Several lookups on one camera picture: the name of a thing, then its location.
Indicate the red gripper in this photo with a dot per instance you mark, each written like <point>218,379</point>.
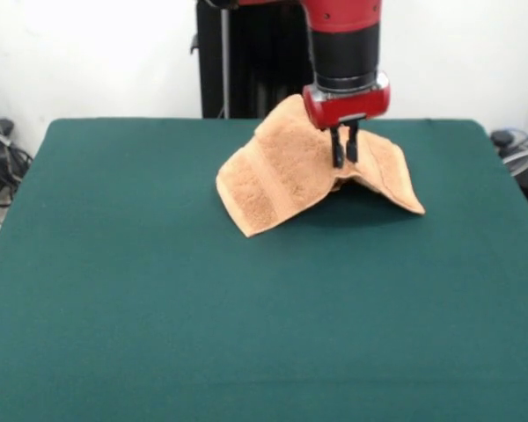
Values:
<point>347,107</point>

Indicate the tan terry towel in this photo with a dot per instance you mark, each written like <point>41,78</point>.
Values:
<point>273,176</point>

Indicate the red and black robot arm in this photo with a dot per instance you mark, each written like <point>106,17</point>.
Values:
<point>345,44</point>

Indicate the dark green table cloth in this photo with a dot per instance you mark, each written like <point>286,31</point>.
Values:
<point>114,307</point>

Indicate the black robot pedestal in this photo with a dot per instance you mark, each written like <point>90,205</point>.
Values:
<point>255,53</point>

